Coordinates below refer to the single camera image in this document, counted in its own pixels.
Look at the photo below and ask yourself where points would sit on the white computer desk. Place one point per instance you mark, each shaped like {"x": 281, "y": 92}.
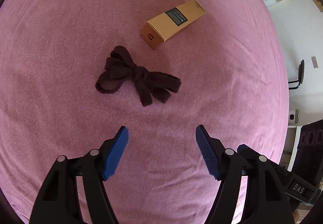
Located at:
{"x": 293, "y": 124}

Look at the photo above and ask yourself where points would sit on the black office chair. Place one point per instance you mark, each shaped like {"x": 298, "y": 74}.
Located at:
{"x": 300, "y": 77}

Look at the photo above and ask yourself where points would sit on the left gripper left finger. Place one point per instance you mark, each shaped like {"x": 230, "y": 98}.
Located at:
{"x": 57, "y": 200}

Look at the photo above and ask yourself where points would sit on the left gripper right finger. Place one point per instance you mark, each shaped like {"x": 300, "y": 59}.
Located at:
{"x": 226, "y": 166}

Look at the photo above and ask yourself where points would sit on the pink bed sheet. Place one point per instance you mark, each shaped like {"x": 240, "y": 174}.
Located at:
{"x": 74, "y": 71}

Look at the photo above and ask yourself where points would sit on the tan cardboard box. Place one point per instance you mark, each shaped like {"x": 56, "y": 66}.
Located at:
{"x": 164, "y": 26}

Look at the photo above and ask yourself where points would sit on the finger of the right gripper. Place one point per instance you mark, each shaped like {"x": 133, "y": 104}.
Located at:
{"x": 244, "y": 150}

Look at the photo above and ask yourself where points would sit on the dark maroon bow ribbon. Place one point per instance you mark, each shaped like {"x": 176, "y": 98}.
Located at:
{"x": 120, "y": 67}

